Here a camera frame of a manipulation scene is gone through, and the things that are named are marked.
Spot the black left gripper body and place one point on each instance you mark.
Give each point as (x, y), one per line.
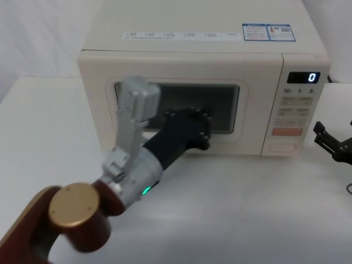
(176, 134)

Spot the cream microwave oven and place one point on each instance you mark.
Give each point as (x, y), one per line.
(192, 63)

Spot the white table cloth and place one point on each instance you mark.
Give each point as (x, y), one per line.
(220, 206)

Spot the blue and white sticker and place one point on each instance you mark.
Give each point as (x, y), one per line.
(269, 32)

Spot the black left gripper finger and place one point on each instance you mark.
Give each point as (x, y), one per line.
(204, 140)
(202, 118)

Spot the long white strip label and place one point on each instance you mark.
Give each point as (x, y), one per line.
(180, 35)

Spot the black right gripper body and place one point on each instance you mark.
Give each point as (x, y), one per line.
(343, 151)

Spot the white curtain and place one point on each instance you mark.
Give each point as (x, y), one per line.
(41, 33)

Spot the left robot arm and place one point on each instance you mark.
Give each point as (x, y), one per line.
(82, 209)

